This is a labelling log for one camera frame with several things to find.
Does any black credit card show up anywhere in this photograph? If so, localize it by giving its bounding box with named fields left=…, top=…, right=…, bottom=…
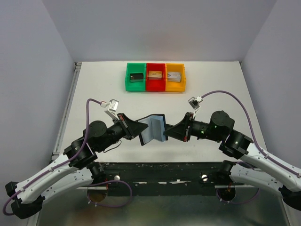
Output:
left=129, top=73, right=144, bottom=82

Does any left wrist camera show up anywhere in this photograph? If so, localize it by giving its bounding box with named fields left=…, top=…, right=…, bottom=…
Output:
left=101, top=99, right=119, bottom=120

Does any black leather card holder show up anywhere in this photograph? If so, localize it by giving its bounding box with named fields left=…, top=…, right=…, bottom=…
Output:
left=137, top=114, right=168, bottom=146

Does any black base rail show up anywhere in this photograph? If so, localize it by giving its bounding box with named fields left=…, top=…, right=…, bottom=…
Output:
left=88, top=161, right=235, bottom=197

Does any red plastic bin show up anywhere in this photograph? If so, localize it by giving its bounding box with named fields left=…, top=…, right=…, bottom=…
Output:
left=145, top=63, right=166, bottom=92

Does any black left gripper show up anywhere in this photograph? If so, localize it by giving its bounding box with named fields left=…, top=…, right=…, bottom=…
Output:
left=97, top=113, right=149, bottom=153

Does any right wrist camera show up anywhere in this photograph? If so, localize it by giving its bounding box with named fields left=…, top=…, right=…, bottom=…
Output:
left=188, top=96, right=203, bottom=118

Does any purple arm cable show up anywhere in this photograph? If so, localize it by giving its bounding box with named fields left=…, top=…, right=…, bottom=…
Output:
left=2, top=98, right=133, bottom=216
left=199, top=90, right=301, bottom=205

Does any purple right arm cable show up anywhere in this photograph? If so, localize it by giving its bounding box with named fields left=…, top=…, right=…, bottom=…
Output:
left=199, top=90, right=301, bottom=205

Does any green plastic bin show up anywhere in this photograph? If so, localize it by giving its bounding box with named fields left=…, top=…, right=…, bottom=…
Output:
left=125, top=63, right=146, bottom=92

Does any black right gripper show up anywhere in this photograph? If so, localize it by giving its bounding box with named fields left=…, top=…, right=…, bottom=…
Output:
left=163, top=112, right=222, bottom=142

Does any yellow plastic bin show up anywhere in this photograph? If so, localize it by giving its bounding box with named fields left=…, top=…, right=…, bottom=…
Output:
left=166, top=63, right=186, bottom=93

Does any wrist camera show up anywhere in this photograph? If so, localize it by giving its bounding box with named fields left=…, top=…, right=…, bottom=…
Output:
left=101, top=99, right=119, bottom=120
left=188, top=96, right=203, bottom=118

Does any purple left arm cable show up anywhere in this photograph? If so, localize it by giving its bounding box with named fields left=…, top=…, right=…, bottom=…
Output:
left=2, top=98, right=133, bottom=216

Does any aluminium frame rail left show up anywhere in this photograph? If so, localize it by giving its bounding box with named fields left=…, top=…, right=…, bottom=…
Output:
left=27, top=61, right=82, bottom=226

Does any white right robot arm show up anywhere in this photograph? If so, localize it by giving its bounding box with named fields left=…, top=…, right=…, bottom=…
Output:
left=164, top=111, right=301, bottom=210

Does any gold credit card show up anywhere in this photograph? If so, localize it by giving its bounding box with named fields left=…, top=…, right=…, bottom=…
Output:
left=148, top=71, right=162, bottom=80

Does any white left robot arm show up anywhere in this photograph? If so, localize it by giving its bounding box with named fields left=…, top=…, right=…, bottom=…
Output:
left=3, top=113, right=148, bottom=219

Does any silver credit card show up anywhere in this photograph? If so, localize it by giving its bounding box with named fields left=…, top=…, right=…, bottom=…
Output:
left=167, top=72, right=182, bottom=82

